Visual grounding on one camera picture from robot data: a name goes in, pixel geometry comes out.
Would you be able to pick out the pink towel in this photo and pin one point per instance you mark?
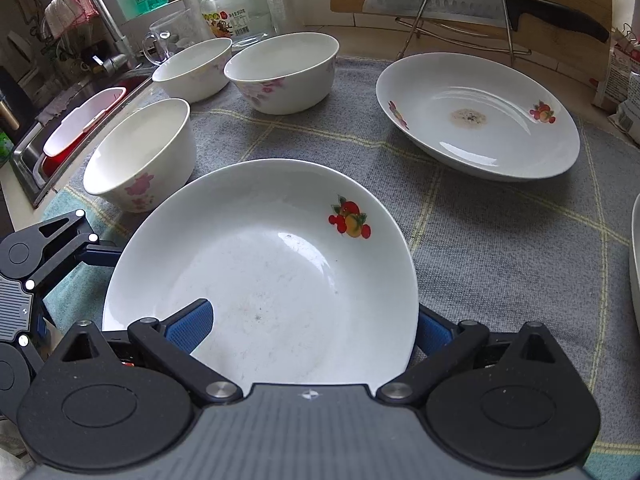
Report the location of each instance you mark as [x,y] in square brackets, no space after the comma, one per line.
[70,7]

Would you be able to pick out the steel sink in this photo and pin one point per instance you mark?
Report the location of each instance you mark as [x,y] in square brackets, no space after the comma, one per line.
[30,160]

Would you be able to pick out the glass jar green lid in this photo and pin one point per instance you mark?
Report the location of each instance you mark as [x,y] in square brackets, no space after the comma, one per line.
[240,10]

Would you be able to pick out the wide white bowl floral print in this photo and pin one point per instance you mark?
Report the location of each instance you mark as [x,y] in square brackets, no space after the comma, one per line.
[282,67]

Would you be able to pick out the white printed food bag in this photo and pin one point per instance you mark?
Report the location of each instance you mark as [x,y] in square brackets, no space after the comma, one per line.
[620,70]

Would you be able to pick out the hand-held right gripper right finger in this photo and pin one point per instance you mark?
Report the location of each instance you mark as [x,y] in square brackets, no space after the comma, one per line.
[432,332]

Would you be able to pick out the white bowl pink flower print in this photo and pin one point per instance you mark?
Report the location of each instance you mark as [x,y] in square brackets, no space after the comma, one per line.
[140,150]
[192,72]

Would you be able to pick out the steel faucet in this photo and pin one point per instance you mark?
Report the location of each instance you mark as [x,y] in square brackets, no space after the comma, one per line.
[107,20]

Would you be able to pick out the white plastic bag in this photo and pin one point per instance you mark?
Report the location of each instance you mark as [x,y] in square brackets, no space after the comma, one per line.
[627,122]

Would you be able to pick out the grey checked mat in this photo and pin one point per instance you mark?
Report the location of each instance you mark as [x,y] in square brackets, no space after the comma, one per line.
[500,260]

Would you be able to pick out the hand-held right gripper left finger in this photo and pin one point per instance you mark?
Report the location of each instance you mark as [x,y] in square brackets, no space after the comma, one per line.
[192,322]

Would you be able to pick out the clear glass mug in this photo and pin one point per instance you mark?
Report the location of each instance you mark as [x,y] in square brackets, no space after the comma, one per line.
[167,35]

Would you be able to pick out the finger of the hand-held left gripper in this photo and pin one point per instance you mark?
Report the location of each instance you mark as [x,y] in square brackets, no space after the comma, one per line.
[100,255]
[42,327]

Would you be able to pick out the red white basin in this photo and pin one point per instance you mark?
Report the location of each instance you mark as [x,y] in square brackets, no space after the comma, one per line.
[80,120]

